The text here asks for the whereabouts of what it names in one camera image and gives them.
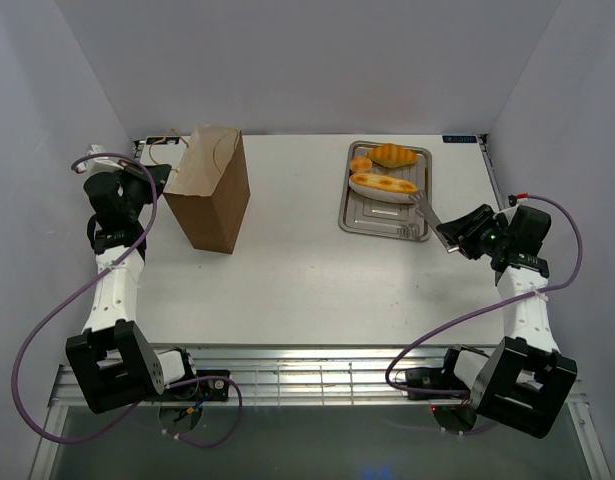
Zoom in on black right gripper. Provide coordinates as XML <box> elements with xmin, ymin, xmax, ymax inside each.
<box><xmin>435</xmin><ymin>203</ymin><xmax>510</xmax><ymax>260</ymax></box>

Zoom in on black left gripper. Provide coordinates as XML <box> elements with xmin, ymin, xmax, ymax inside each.
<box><xmin>114</xmin><ymin>160</ymin><xmax>171</xmax><ymax>222</ymax></box>

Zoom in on metal tongs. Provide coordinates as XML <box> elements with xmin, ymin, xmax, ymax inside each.
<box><xmin>393</xmin><ymin>190</ymin><xmax>458</xmax><ymax>253</ymax></box>

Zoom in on long white fake bread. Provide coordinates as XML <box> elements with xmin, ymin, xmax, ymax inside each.
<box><xmin>348</xmin><ymin>172</ymin><xmax>418</xmax><ymax>204</ymax></box>

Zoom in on small round fake bun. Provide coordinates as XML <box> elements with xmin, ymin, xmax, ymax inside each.
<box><xmin>349</xmin><ymin>156</ymin><xmax>373</xmax><ymax>173</ymax></box>

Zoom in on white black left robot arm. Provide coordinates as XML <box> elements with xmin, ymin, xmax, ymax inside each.
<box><xmin>66</xmin><ymin>161</ymin><xmax>199</xmax><ymax>414</ymax></box>

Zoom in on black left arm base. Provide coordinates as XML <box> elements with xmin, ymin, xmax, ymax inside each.
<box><xmin>189</xmin><ymin>370</ymin><xmax>231</xmax><ymax>402</ymax></box>

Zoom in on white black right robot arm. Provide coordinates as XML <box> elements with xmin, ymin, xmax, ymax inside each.
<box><xmin>434</xmin><ymin>205</ymin><xmax>577</xmax><ymax>438</ymax></box>

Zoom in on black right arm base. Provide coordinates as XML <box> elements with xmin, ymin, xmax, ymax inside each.
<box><xmin>395</xmin><ymin>367</ymin><xmax>467</xmax><ymax>400</ymax></box>

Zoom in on brown paper bag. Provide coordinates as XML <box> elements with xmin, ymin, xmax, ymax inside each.
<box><xmin>140</xmin><ymin>125</ymin><xmax>251</xmax><ymax>254</ymax></box>

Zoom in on striped croissant fake bread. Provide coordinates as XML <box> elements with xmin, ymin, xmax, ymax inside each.
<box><xmin>367</xmin><ymin>143</ymin><xmax>418</xmax><ymax>169</ymax></box>

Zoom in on metal baking tray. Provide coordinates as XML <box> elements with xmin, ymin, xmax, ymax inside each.
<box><xmin>338</xmin><ymin>140</ymin><xmax>432</xmax><ymax>242</ymax></box>

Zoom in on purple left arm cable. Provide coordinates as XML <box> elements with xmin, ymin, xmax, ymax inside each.
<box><xmin>11</xmin><ymin>152</ymin><xmax>244</xmax><ymax>449</ymax></box>

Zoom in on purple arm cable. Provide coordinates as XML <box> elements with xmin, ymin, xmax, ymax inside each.
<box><xmin>385</xmin><ymin>193</ymin><xmax>584</xmax><ymax>435</ymax></box>
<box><xmin>11</xmin><ymin>152</ymin><xmax>244</xmax><ymax>449</ymax></box>

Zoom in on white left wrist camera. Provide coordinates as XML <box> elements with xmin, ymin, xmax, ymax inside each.
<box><xmin>72</xmin><ymin>144</ymin><xmax>122</xmax><ymax>175</ymax></box>

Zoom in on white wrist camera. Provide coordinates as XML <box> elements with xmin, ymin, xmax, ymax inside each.
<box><xmin>507</xmin><ymin>193</ymin><xmax>529</xmax><ymax>208</ymax></box>
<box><xmin>72</xmin><ymin>144</ymin><xmax>122</xmax><ymax>175</ymax></box>

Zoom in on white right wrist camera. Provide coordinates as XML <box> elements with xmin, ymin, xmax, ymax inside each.
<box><xmin>507</xmin><ymin>193</ymin><xmax>529</xmax><ymax>208</ymax></box>

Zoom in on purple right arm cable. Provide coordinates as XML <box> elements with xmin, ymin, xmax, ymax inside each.
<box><xmin>385</xmin><ymin>193</ymin><xmax>584</xmax><ymax>435</ymax></box>

